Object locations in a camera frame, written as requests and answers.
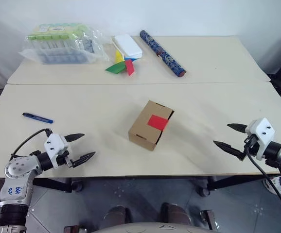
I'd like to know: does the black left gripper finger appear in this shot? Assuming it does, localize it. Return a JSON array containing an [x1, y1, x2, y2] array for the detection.
[[65, 133, 86, 143], [71, 151, 96, 168]]

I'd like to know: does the brown cardboard box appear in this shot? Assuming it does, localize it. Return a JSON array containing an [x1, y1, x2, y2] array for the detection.
[[128, 100, 175, 152]]

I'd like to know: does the red paper piece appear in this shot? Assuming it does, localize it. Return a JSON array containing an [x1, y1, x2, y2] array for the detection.
[[124, 59, 137, 77]]

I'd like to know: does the white shoe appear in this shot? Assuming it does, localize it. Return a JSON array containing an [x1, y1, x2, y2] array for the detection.
[[263, 175, 281, 195]]

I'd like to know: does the clear plastic bag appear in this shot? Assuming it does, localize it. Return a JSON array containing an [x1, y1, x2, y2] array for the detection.
[[18, 23, 111, 66]]

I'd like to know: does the green topped carton pack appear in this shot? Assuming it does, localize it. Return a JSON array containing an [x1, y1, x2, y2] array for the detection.
[[27, 23, 92, 41]]

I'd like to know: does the blue patterned tube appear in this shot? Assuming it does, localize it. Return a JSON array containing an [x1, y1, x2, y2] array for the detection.
[[140, 30, 188, 79]]

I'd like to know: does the red tape strip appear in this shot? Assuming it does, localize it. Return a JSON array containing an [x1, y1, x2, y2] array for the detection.
[[147, 115, 169, 132]]

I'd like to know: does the white rectangular case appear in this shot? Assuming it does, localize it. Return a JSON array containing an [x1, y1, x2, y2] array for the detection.
[[111, 34, 143, 60]]

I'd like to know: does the dark brown rounded shape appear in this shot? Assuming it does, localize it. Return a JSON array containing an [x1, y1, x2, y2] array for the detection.
[[159, 202, 193, 225], [101, 205, 132, 224]]

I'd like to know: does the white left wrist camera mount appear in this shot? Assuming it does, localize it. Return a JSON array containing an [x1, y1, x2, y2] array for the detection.
[[44, 133, 70, 170]]

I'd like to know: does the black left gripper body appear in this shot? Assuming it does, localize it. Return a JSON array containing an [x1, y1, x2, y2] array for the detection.
[[56, 150, 74, 168]]

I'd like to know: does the yellow paper piece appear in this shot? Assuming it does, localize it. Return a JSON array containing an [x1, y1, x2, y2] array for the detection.
[[115, 50, 125, 65]]

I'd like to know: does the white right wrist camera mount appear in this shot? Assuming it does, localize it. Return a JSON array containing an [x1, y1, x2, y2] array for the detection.
[[245, 117, 276, 162]]

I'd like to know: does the black table frame bar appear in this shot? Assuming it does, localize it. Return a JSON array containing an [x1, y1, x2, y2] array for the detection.
[[207, 172, 280, 191], [33, 178, 72, 194]]

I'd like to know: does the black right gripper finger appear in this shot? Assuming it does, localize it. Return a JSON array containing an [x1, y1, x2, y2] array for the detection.
[[213, 140, 244, 161], [227, 123, 248, 133]]

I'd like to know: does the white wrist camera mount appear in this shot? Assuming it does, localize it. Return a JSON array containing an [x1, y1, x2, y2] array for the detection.
[[245, 117, 276, 162], [44, 133, 70, 170]]

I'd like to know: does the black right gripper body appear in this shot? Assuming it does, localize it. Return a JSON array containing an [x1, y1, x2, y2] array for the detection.
[[242, 134, 259, 161]]

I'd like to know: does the grey robot torso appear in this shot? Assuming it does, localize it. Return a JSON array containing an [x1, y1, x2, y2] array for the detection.
[[95, 221, 220, 233]]

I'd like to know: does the black table caster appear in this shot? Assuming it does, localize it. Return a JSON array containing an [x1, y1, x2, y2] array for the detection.
[[70, 179, 84, 193], [195, 183, 211, 198]]

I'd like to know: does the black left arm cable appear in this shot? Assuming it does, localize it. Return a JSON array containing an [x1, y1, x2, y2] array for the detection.
[[10, 128, 53, 161]]

